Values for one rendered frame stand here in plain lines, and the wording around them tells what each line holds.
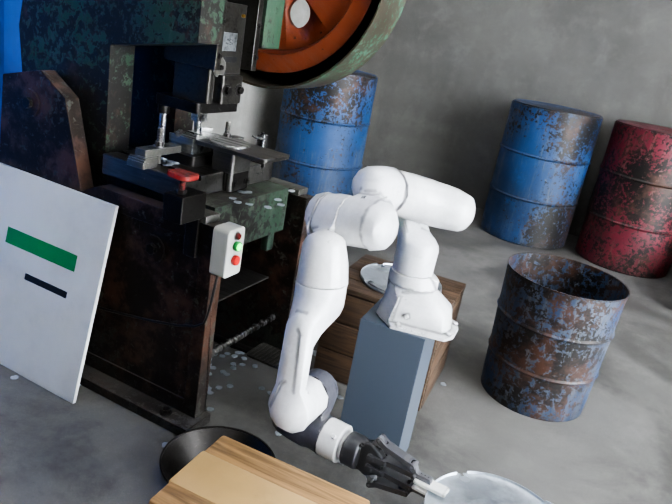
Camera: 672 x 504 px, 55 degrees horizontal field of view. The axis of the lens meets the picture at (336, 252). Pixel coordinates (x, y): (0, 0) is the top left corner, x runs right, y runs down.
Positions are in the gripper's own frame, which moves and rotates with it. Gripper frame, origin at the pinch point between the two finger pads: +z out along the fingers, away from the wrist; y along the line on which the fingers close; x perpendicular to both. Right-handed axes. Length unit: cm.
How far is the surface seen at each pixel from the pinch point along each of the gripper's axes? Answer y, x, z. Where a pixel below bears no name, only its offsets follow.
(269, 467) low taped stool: 2.4, -19.9, -27.3
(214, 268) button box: 21, 14, -73
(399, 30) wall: 86, 367, -197
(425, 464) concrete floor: -31, 48, -14
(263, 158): 47, 36, -77
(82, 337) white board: -11, 4, -109
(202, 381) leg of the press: -16, 17, -75
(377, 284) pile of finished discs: 5, 78, -53
